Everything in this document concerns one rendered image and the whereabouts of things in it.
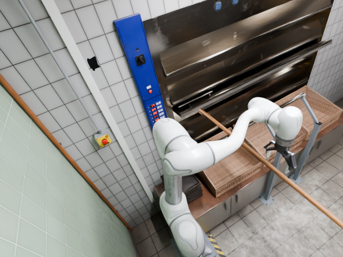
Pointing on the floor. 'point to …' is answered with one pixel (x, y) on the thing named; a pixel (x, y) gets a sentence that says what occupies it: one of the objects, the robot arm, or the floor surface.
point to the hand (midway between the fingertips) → (277, 163)
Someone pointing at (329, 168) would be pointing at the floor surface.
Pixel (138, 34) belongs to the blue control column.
